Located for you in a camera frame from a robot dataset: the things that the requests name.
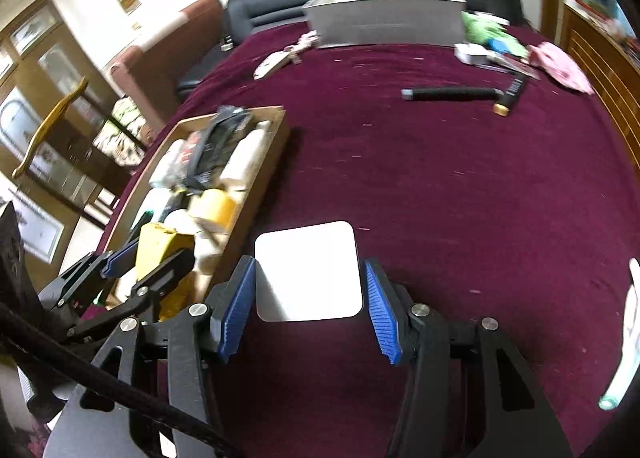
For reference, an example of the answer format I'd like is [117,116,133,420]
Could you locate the white power adapter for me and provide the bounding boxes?
[254,221,363,323]

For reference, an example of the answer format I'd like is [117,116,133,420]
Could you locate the yellow padded pouch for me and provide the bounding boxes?
[134,221,196,319]

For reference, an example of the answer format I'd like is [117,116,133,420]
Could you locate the black marker grey caps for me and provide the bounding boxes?
[400,87,502,102]

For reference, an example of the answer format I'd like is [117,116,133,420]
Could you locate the black marker tan caps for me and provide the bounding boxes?
[494,75,528,117]

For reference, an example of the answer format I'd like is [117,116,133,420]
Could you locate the white pill bottle red label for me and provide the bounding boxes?
[598,258,639,412]

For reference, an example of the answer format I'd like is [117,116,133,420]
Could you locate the yellow label bottle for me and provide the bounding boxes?
[188,189,238,233]

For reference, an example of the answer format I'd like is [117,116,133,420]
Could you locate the cardboard tray box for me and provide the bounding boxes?
[99,106,290,317]

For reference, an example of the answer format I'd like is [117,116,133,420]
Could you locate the white lotion bottle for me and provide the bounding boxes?
[219,120,271,189]

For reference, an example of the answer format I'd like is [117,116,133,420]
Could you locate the black zipper pouch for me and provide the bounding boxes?
[182,105,253,193]

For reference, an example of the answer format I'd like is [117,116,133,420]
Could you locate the dark red velvet bedspread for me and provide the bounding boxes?
[176,23,639,457]

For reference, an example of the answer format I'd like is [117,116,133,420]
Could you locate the wooden armchair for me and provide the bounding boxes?
[12,76,89,179]

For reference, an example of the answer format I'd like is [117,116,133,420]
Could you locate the wooden glass-door cabinet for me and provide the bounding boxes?
[0,0,147,269]

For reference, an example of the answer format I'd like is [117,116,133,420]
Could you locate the brown padded chair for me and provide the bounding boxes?
[108,0,224,133]

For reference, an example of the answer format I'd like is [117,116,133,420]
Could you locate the small white charger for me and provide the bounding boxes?
[454,44,492,65]

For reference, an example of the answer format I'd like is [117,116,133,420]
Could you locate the silver rectangular box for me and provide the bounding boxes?
[303,0,466,48]

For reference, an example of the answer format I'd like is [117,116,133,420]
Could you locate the green plastic packet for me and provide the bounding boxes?
[461,11,510,46]

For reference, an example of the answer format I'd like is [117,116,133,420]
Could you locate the pink white cloth bag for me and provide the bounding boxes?
[527,41,594,96]

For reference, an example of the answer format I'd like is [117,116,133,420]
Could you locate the wooden brick-pattern counter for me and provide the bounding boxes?
[560,0,639,171]

